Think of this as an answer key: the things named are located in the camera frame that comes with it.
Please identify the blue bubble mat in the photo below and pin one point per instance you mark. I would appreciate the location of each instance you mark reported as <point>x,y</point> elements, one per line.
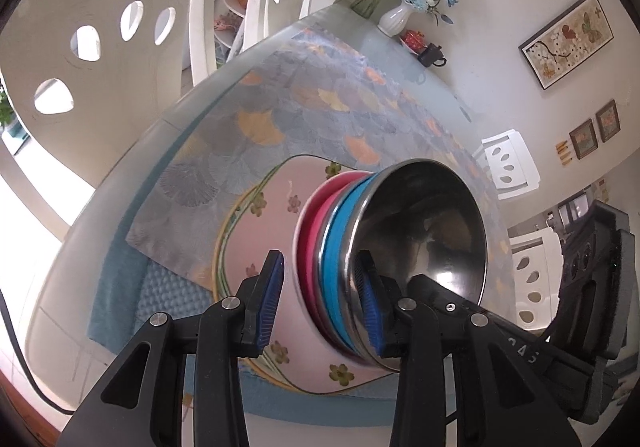
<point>170,297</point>

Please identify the small framed picture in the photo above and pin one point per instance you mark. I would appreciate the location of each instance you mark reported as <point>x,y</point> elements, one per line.
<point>583,139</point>
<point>608,121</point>

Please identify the orange wall ornaments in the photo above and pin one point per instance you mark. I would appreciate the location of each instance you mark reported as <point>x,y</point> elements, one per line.
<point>564,154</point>

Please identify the pink steel bowl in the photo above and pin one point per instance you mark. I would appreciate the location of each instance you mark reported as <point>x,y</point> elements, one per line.
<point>312,237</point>

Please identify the white ribbed vase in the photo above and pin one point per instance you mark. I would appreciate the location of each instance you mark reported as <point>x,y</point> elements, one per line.
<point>395,19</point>

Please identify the small white dish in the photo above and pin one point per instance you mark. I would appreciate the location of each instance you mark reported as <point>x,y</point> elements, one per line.
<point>407,46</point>

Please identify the blue steel bowl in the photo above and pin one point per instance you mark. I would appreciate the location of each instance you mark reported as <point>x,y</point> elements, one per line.
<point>430,227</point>

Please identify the patterned grey table mat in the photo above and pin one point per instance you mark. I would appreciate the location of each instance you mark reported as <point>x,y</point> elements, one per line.
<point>300,117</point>

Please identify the teal cloth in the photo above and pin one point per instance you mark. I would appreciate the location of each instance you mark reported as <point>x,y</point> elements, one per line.
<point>112,297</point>

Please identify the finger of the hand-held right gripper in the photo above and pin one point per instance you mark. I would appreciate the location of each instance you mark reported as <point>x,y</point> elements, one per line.
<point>450,307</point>

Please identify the pink flower print plate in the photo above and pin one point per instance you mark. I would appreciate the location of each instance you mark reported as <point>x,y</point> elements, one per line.
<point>240,247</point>

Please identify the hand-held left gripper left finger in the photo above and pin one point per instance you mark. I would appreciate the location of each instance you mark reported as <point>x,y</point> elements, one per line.
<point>270,302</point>

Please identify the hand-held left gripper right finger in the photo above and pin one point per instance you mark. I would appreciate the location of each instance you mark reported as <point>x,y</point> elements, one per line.
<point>370,307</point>

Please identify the dark teapot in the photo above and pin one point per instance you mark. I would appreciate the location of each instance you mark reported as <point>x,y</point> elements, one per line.
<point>430,56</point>

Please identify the large framed flower picture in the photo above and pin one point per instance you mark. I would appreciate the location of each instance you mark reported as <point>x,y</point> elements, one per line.
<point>567,39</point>

